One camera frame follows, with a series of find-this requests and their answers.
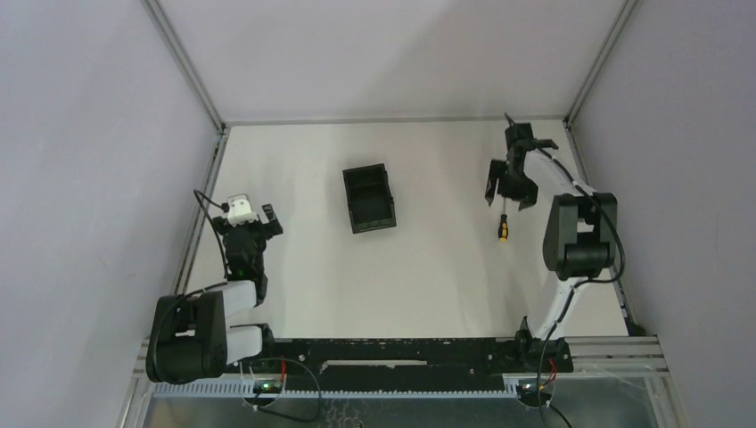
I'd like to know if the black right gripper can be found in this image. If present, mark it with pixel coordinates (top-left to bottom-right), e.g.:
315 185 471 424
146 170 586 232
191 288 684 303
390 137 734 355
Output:
487 158 541 210

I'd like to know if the black yellow screwdriver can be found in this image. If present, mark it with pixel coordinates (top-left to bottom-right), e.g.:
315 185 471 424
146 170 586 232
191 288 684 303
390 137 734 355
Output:
497 199 509 242

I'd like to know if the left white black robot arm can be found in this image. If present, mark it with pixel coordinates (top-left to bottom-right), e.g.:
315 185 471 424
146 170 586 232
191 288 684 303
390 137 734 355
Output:
145 197 283 384

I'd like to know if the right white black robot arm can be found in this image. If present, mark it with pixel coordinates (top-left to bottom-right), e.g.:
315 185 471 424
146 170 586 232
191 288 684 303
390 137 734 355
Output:
484 120 626 371

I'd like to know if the black plastic bin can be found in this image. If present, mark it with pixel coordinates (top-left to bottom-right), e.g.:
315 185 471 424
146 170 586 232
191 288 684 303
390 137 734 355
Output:
342 163 397 235

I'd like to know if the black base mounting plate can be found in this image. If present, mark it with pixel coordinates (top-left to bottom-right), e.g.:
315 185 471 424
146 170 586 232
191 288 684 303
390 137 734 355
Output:
264 337 574 391

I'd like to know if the left green circuit board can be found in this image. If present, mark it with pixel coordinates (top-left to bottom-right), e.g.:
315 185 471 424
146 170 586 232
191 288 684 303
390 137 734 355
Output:
253 381 284 395

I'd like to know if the green circuit board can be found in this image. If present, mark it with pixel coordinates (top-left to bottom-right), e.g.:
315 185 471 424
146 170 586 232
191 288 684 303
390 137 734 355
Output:
253 381 284 395
517 383 546 395

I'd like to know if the right green circuit board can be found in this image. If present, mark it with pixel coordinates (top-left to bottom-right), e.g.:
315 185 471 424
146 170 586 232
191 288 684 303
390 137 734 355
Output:
517 383 546 395

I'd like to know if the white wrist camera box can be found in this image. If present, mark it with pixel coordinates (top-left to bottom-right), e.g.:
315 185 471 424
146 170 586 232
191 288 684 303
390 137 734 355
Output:
226 193 259 226

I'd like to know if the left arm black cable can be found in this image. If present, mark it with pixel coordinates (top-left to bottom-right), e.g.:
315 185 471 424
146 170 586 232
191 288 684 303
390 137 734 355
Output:
193 188 232 279

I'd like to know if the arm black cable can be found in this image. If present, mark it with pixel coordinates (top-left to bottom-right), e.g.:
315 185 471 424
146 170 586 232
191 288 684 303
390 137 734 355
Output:
193 188 232 279
503 111 628 428

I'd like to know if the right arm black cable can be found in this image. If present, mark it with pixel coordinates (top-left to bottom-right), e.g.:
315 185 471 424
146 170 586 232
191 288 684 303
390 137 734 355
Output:
503 111 628 428

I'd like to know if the white slotted cable duct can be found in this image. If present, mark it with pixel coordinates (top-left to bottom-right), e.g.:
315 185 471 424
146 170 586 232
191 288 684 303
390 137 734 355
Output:
152 378 520 399

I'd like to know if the aluminium frame rail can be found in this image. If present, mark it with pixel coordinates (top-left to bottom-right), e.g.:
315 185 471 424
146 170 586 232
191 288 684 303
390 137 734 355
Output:
116 0 229 427

